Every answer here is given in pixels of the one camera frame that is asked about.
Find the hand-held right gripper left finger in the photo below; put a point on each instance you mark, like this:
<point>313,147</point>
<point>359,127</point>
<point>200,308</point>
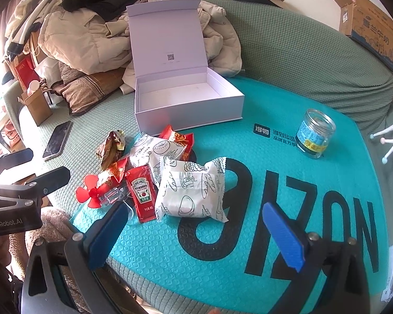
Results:
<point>108,235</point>

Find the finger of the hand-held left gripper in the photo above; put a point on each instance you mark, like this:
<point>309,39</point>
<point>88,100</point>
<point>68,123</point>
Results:
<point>16,159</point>
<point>52,178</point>

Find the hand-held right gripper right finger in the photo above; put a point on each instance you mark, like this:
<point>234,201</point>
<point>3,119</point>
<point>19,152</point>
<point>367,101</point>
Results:
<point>283,238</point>

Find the red toy fan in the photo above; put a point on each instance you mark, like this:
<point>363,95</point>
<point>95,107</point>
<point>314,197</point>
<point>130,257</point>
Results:
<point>90,191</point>

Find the red ketchup packet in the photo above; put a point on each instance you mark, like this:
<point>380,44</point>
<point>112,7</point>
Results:
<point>140,193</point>

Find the red snack packet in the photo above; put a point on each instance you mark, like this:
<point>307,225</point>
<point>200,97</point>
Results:
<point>116,170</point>
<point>175,136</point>

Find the brown snack packet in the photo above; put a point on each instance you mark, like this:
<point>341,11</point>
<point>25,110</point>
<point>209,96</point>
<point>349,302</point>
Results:
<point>109,148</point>

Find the white printed bread packet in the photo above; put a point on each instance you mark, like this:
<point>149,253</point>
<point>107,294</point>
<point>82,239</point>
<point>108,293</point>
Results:
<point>190,193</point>
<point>150,152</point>

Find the white gift box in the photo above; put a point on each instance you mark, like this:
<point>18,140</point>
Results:
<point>170,39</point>

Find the black smartphone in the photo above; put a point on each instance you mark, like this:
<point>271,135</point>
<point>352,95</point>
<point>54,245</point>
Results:
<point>57,139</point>

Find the teal padded mat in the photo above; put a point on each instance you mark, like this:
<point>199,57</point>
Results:
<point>281,186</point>

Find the small brown cardboard box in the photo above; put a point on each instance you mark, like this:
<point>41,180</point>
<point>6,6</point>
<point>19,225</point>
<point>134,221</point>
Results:
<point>36,108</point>

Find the red paper bag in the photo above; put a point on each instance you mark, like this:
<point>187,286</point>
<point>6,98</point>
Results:
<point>24,70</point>

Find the brown plaid pillow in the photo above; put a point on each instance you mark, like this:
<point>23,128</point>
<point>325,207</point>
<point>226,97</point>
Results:
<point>88,86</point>

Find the glass jar with blue label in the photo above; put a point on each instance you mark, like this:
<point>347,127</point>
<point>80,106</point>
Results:
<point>314,134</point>

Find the beige quilted jacket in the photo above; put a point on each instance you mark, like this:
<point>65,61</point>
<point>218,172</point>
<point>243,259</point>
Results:
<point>82,39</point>

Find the white and beige garment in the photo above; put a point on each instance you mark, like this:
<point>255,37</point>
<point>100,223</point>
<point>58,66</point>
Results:
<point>29,9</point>

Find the printed cardboard carton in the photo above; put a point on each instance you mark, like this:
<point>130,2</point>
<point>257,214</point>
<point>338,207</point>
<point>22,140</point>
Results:
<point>370,26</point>

